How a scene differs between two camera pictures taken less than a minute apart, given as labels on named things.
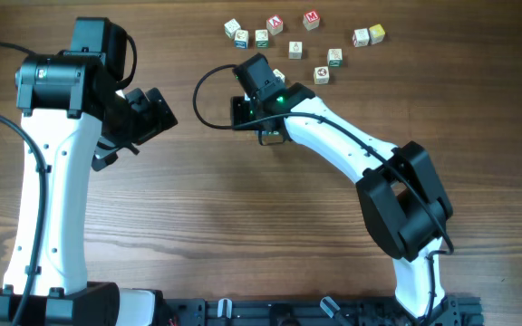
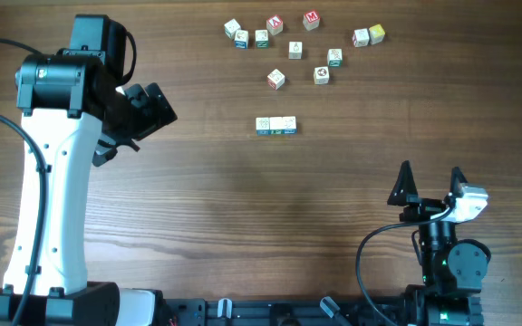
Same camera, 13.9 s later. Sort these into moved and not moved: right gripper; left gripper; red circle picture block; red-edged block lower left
Moved: right gripper
Not moved: red-edged block lower left; red circle picture block; left gripper
